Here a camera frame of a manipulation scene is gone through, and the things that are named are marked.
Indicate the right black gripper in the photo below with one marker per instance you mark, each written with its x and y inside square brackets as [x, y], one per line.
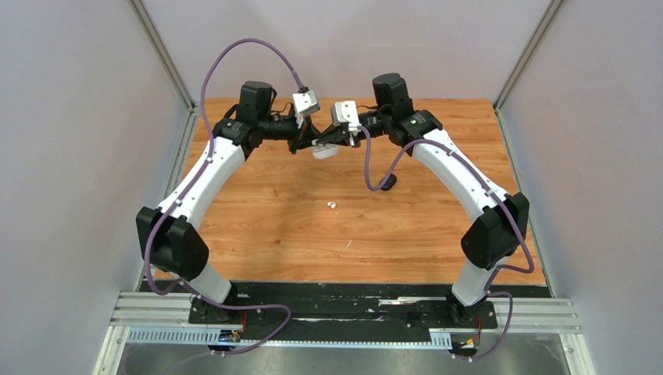
[338, 135]

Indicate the white charging case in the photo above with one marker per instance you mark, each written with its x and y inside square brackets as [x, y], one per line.
[324, 151]

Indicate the black charging case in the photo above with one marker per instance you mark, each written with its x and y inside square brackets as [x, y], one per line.
[389, 182]

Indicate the aluminium frame rail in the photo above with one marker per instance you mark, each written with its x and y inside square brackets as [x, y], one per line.
[142, 318]

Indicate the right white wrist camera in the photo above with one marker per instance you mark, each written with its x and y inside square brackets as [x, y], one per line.
[345, 113]

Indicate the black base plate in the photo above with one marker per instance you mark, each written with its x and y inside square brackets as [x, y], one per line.
[344, 312]

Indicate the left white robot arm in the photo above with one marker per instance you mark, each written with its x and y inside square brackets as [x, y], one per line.
[168, 234]

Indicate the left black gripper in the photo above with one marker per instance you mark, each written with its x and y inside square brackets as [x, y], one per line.
[302, 137]

